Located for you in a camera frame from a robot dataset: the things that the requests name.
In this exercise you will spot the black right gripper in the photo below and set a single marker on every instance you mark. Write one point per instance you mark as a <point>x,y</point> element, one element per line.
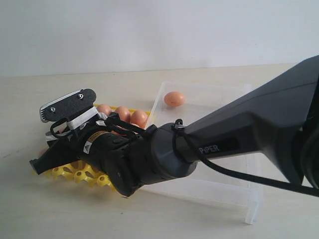
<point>107,152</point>

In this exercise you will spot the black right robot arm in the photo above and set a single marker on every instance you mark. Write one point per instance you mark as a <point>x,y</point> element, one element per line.
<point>280,119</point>

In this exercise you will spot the yellow plastic egg tray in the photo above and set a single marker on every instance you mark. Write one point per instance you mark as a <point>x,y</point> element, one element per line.
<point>79,170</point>

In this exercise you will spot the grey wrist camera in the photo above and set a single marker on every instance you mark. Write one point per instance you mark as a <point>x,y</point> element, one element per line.
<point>67,106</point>

